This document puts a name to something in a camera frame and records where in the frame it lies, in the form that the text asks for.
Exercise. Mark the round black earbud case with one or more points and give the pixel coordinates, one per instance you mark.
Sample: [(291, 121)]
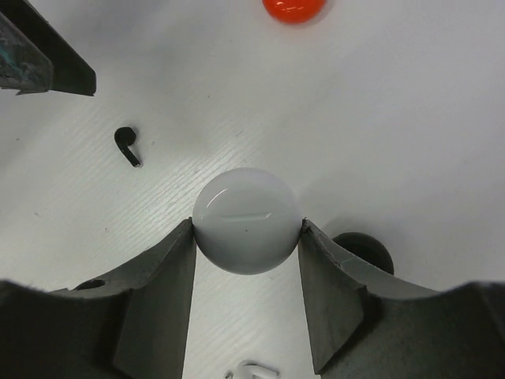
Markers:
[(368, 249)]

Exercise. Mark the white earbud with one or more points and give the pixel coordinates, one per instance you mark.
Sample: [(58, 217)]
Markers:
[(248, 369)]

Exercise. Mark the round white earbud case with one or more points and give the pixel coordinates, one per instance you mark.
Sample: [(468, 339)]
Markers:
[(247, 221)]

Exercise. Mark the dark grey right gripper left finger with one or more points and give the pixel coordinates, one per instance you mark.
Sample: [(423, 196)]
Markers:
[(130, 322)]

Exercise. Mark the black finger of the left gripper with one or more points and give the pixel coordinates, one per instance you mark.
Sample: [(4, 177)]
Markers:
[(35, 58)]

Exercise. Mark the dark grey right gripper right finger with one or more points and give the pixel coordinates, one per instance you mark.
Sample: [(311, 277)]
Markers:
[(366, 323)]

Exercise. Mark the black earbud far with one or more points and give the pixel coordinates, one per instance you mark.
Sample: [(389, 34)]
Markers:
[(125, 137)]

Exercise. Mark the round orange earbud case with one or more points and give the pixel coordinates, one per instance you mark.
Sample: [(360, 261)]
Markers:
[(294, 11)]

